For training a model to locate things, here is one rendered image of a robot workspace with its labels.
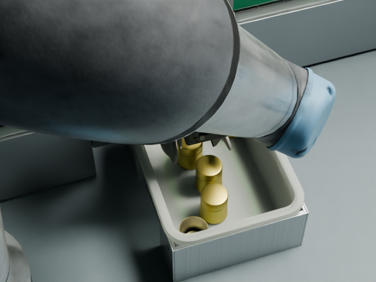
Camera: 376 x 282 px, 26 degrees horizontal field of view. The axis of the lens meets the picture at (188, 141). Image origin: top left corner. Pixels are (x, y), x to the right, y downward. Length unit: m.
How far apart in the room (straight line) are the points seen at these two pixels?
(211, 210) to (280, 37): 0.28
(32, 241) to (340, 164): 0.42
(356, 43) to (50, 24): 0.95
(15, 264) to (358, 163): 0.59
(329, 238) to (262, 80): 0.56
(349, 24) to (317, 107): 0.52
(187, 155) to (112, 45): 0.73
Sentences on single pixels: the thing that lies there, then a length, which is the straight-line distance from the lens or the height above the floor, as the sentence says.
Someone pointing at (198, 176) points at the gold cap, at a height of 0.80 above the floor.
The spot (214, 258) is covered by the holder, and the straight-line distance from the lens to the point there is 0.99.
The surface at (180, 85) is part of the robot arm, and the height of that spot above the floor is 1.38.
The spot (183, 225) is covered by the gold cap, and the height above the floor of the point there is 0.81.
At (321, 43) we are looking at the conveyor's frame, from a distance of 1.20.
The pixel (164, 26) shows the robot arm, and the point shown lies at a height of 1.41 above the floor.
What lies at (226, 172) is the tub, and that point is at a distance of 1.07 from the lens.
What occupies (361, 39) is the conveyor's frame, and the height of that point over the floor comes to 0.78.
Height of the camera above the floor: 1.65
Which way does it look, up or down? 53 degrees down
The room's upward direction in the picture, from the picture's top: straight up
